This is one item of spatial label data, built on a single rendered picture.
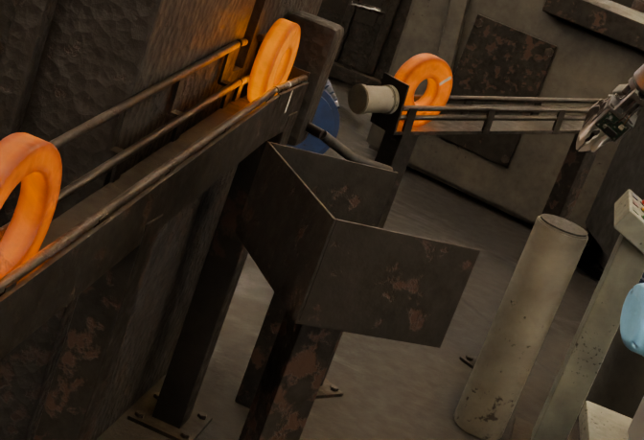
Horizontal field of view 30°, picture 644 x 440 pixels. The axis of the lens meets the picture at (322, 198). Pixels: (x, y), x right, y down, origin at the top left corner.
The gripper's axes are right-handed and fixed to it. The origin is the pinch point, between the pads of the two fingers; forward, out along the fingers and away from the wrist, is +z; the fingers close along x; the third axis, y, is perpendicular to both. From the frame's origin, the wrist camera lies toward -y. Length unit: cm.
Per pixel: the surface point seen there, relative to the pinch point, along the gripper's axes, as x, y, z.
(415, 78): -36.9, 22.8, 2.8
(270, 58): -57, 72, -8
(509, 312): 12.9, 18.8, 32.8
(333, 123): -46, -112, 108
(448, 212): 7, -142, 122
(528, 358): 23.3, 20.4, 37.7
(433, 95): -31.6, 17.0, 6.1
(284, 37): -58, 68, -11
